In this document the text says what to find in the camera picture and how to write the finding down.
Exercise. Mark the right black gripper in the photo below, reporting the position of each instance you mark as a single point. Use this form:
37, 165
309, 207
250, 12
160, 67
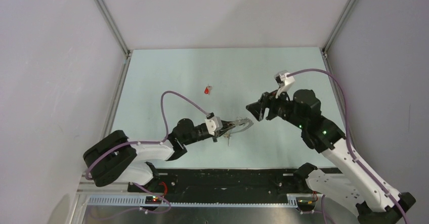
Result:
267, 100

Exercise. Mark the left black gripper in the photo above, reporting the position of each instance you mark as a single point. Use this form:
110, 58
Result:
226, 126

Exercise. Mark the large metal keyring plate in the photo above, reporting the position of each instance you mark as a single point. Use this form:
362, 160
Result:
237, 126

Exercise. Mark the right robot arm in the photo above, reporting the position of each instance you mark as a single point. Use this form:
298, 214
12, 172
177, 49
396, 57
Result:
367, 196

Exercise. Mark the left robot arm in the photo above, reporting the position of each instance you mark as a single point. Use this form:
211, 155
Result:
115, 158

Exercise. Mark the right electronics board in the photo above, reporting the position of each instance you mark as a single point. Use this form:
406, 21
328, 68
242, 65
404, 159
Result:
306, 206

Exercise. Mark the electronics board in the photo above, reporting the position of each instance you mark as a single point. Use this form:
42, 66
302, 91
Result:
153, 200
306, 206

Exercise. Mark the left electronics board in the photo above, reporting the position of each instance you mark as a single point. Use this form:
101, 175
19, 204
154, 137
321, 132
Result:
153, 200

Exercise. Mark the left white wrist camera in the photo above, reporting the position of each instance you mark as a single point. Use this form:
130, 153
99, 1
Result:
213, 125

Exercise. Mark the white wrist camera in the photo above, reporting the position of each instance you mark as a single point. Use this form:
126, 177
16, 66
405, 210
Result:
285, 81
213, 125

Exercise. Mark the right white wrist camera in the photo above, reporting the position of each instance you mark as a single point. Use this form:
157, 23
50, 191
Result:
285, 81

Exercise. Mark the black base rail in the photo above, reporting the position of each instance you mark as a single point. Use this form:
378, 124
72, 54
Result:
228, 185

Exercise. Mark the grey cable duct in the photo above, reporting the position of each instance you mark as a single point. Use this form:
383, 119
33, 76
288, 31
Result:
117, 200

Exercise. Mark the right aluminium frame post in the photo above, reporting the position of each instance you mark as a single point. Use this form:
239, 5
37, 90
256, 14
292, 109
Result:
340, 23

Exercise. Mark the aluminium frame post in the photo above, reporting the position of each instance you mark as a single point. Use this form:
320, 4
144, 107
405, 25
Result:
110, 22
340, 23

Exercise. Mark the left aluminium frame post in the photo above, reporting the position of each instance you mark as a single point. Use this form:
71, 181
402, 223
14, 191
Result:
110, 22

